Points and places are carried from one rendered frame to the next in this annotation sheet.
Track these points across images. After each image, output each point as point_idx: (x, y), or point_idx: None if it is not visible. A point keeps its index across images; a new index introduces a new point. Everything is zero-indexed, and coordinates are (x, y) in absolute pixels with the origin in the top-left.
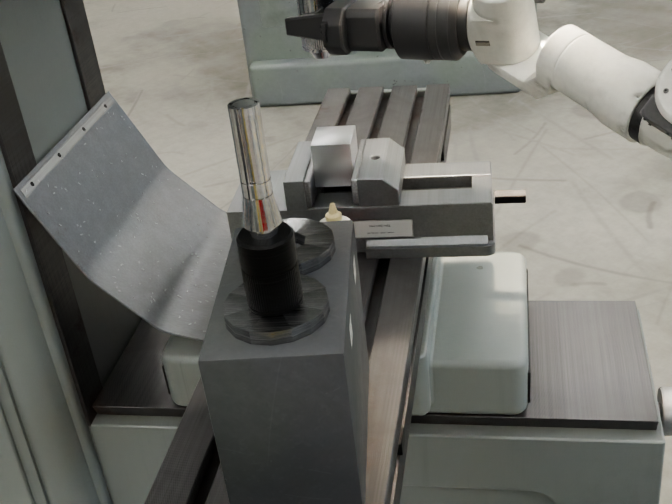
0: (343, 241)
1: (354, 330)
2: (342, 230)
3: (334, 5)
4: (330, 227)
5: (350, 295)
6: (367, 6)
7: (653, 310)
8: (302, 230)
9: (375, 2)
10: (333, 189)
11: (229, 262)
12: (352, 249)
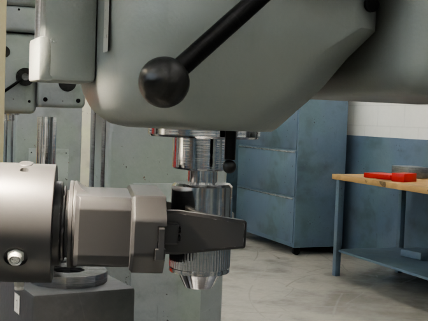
0: (28, 286)
1: (3, 314)
2: (35, 290)
3: (148, 186)
4: (48, 290)
5: (4, 283)
6: (99, 188)
7: None
8: (62, 273)
9: (94, 189)
10: None
11: (109, 276)
12: (20, 290)
